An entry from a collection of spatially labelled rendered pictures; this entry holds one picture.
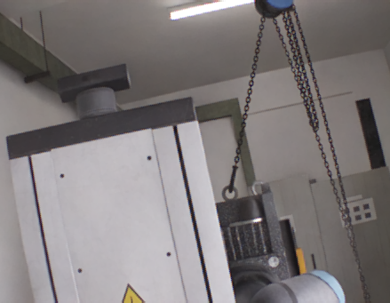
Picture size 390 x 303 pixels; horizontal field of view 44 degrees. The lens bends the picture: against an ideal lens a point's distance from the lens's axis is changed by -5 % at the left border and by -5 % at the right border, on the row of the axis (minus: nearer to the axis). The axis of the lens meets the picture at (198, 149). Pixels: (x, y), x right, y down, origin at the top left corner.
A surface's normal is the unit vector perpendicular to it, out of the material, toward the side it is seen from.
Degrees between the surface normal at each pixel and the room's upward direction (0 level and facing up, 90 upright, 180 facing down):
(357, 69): 90
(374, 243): 90
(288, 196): 90
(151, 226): 90
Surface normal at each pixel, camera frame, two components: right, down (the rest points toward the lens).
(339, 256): -0.10, -0.11
